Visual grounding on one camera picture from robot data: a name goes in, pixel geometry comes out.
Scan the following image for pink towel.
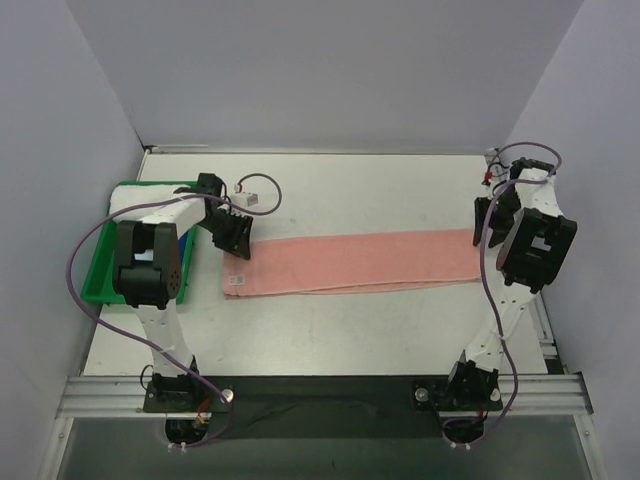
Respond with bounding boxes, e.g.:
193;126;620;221
222;229;480;298

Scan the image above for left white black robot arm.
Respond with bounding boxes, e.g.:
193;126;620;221
112;173;253;412

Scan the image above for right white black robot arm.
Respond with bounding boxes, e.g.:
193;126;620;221
443;158;578;411

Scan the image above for rolled dark blue towel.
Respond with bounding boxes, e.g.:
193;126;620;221
179;230;193;251

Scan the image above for rolled white towel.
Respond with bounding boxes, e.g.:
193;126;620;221
109;183;188;214

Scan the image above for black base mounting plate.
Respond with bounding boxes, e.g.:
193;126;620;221
142;375;503;442

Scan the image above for aluminium front rail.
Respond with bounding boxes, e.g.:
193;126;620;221
59;374;593;418

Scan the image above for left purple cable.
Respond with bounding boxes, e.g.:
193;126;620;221
65;172;284;449

